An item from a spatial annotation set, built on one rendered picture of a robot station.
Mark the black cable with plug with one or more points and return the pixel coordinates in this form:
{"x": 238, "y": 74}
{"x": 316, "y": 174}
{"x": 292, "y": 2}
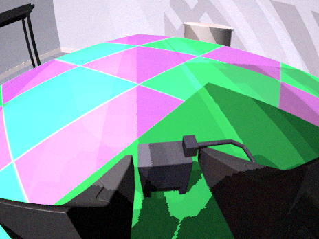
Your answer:
{"x": 166, "y": 166}

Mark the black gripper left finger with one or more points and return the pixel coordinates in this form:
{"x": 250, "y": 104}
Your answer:
{"x": 102, "y": 211}

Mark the green circuit board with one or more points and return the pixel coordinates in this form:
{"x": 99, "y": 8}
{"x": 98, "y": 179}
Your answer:
{"x": 274, "y": 137}

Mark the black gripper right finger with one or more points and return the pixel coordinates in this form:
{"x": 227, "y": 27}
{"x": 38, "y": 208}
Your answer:
{"x": 256, "y": 201}

